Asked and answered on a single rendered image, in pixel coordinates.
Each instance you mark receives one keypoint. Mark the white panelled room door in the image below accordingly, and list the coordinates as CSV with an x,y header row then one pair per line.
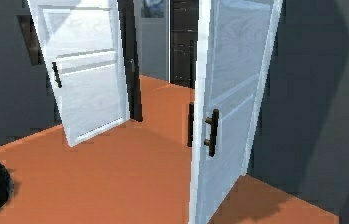
x,y
88,93
228,110

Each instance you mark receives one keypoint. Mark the black room door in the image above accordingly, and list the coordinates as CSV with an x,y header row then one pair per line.
x,y
131,60

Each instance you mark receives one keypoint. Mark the black shelf cabinet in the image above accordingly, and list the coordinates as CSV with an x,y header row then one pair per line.
x,y
183,40

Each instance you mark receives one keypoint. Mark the blue framed wall picture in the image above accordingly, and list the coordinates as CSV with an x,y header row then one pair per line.
x,y
152,8

